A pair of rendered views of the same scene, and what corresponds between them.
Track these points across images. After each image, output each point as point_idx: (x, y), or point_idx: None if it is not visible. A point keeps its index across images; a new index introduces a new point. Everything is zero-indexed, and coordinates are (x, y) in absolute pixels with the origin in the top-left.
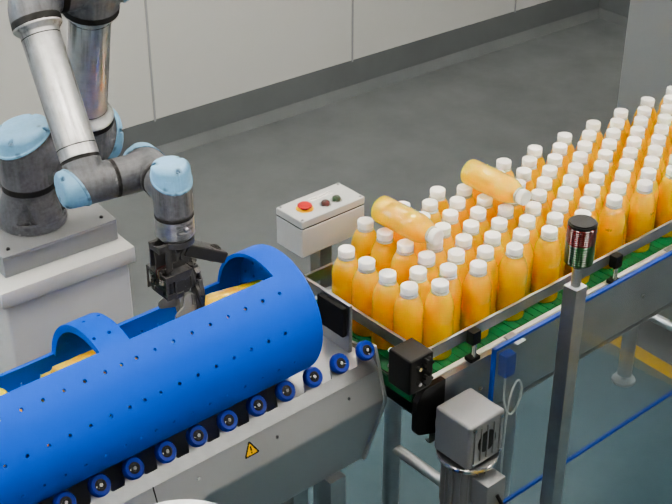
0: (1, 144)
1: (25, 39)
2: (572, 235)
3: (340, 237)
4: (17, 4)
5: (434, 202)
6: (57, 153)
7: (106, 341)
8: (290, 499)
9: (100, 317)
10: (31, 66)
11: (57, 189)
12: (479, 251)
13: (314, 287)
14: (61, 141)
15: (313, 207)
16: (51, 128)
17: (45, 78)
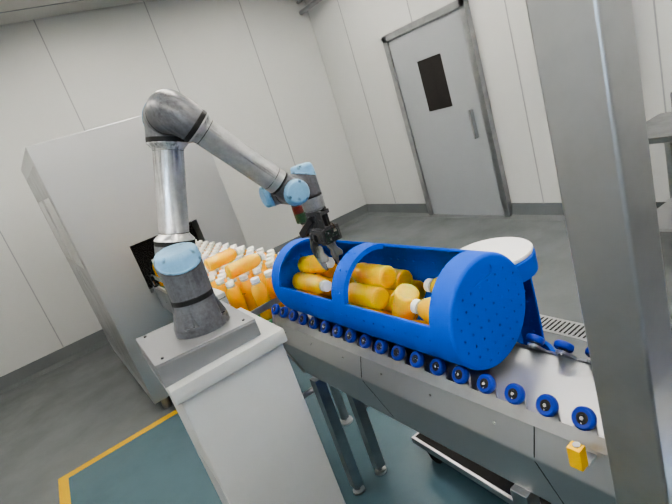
0: (187, 256)
1: (211, 126)
2: (301, 207)
3: None
4: (192, 106)
5: (222, 273)
6: (276, 179)
7: (374, 243)
8: (332, 406)
9: (351, 250)
10: (226, 140)
11: (295, 194)
12: (271, 254)
13: (255, 311)
14: (275, 168)
15: None
16: (264, 167)
17: (239, 141)
